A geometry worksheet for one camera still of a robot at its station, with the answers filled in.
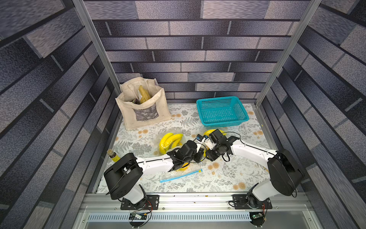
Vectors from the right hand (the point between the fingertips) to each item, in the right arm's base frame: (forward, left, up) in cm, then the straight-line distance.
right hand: (208, 153), depth 89 cm
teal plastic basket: (+38, -14, -2) cm, 40 cm away
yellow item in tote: (+32, +43, +22) cm, 58 cm away
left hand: (-2, +3, +8) cm, 9 cm away
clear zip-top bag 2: (+10, +35, 0) cm, 36 cm away
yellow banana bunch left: (+6, +25, +5) cm, 26 cm away
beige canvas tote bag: (+20, +49, +15) cm, 54 cm away
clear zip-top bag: (-9, +10, -3) cm, 14 cm away
